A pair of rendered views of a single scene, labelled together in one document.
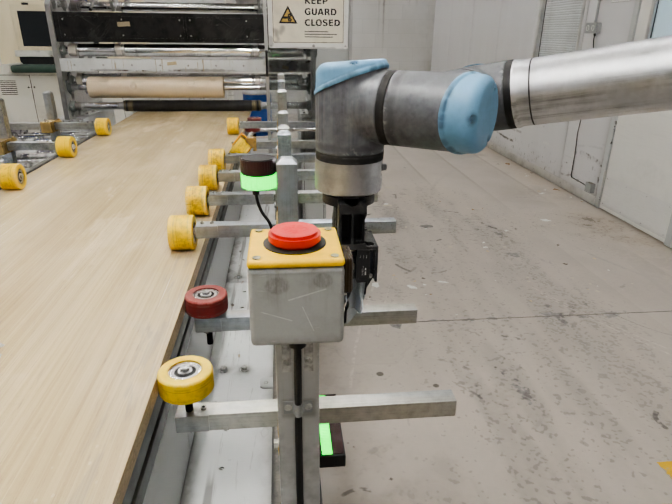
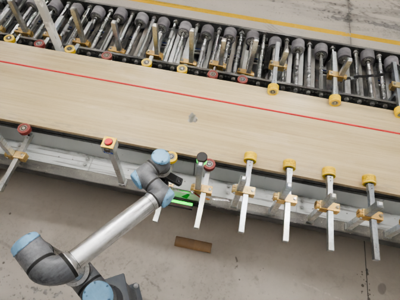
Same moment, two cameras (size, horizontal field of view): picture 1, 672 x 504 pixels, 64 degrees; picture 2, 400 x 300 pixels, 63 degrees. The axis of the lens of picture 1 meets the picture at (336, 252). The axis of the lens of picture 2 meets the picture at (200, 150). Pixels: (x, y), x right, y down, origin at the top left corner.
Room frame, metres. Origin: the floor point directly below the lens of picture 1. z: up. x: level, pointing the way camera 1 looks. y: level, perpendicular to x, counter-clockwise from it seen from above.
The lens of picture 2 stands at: (1.06, -0.75, 2.74)
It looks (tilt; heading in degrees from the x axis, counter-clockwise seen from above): 59 degrees down; 102
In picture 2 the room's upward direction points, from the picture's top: 5 degrees clockwise
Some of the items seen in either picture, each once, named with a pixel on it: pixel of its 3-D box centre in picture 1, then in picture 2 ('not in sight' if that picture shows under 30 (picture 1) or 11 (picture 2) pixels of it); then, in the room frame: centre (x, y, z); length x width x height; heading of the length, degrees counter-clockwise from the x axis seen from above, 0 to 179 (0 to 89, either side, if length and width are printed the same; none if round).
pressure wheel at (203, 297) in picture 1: (208, 317); (208, 167); (0.91, 0.25, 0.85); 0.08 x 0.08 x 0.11
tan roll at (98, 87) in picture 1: (191, 87); not in sight; (3.42, 0.90, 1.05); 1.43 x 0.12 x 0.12; 96
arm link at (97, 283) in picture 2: not in sight; (99, 296); (0.56, -0.66, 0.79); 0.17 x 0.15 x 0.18; 153
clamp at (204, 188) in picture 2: not in sight; (201, 188); (0.91, 0.09, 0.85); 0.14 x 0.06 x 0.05; 6
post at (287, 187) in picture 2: (286, 219); (278, 201); (1.39, 0.14, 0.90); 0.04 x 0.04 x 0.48; 6
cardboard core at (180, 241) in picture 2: not in sight; (193, 244); (0.92, -0.05, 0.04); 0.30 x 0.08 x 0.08; 6
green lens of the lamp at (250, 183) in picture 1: (258, 179); not in sight; (0.88, 0.13, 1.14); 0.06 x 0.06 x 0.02
